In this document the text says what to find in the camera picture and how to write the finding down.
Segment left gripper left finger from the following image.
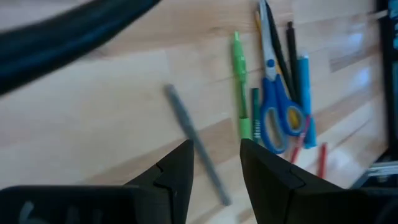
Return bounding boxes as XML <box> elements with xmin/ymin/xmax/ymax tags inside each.
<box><xmin>124</xmin><ymin>139</ymin><xmax>195</xmax><ymax>224</ymax></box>

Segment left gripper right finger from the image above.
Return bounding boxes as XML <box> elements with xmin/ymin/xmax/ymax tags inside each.
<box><xmin>240</xmin><ymin>138</ymin><xmax>352</xmax><ymax>224</ymax></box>

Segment red crayon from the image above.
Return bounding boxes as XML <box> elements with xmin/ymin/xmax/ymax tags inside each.
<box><xmin>317</xmin><ymin>142</ymin><xmax>328</xmax><ymax>179</ymax></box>
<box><xmin>290</xmin><ymin>114</ymin><xmax>312</xmax><ymax>165</ymax></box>

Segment grey pen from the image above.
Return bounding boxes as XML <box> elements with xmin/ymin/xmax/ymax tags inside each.
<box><xmin>164</xmin><ymin>83</ymin><xmax>233</xmax><ymax>207</ymax></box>

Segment dark green crayon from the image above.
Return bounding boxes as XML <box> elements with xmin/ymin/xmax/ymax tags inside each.
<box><xmin>251</xmin><ymin>88</ymin><xmax>261</xmax><ymax>144</ymax></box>

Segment blue handled scissors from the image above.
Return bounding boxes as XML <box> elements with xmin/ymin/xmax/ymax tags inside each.
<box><xmin>257</xmin><ymin>0</ymin><xmax>306</xmax><ymax>155</ymax></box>

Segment blue clip pen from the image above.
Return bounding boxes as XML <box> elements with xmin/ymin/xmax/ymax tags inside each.
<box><xmin>297</xmin><ymin>54</ymin><xmax>318</xmax><ymax>149</ymax></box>

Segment light green pen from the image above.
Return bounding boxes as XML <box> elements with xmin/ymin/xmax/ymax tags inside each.
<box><xmin>232</xmin><ymin>30</ymin><xmax>252</xmax><ymax>140</ymax></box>

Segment thin black pen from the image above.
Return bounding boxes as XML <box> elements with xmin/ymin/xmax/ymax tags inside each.
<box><xmin>285</xmin><ymin>21</ymin><xmax>302</xmax><ymax>105</ymax></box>

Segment black pen white print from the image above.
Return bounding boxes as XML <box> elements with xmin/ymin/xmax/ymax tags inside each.
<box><xmin>264</xmin><ymin>0</ymin><xmax>296</xmax><ymax>100</ymax></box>

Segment black aluminium table frame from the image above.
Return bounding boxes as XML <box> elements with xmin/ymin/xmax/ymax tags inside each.
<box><xmin>351</xmin><ymin>0</ymin><xmax>398</xmax><ymax>189</ymax></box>

